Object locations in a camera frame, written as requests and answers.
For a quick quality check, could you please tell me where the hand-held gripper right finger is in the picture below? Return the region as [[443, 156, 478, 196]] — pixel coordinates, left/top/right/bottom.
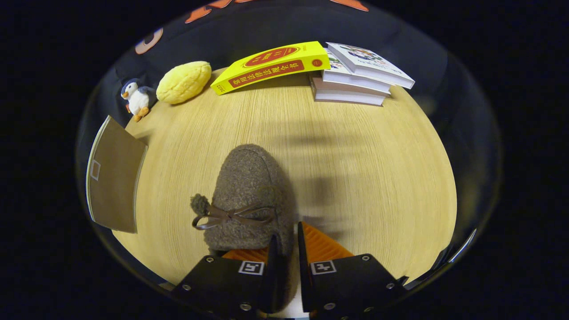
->
[[297, 221, 407, 320]]

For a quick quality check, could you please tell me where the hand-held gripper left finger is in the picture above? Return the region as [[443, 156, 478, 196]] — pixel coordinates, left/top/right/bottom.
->
[[171, 235, 280, 320]]

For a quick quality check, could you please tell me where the brown fuzzy shoe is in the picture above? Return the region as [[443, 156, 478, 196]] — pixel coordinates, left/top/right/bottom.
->
[[190, 144, 309, 318]]

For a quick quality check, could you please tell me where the beige fabric storage box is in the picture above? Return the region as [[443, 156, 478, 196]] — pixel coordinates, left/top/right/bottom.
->
[[86, 116, 148, 234]]

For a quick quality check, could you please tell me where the brown cover book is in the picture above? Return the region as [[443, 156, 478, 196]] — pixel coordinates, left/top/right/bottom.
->
[[310, 73, 386, 106]]

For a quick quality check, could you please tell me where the white paperback book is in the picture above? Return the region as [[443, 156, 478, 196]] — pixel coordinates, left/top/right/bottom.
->
[[321, 48, 392, 95]]

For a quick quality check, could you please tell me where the penguin plush toy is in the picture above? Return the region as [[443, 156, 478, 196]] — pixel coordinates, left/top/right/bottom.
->
[[121, 79, 157, 122]]

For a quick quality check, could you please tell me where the yellow bun plush toy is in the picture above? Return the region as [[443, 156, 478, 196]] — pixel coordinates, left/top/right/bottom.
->
[[156, 61, 212, 105]]

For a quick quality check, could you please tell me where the yellow book with red circle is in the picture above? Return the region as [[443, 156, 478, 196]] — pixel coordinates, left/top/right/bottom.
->
[[210, 41, 331, 96]]

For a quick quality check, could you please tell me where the white illustrated book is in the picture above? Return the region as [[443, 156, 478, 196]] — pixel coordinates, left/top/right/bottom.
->
[[327, 42, 416, 89]]

